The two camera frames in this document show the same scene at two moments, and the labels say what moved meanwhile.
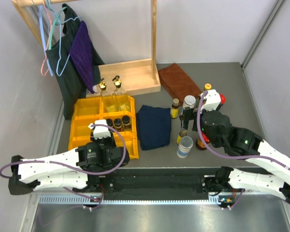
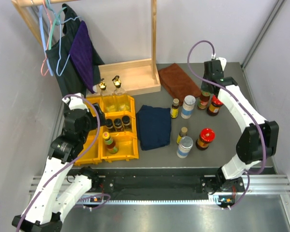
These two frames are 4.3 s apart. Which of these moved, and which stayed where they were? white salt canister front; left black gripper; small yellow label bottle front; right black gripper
Moved: left black gripper; right black gripper
Stayed: white salt canister front; small yellow label bottle front
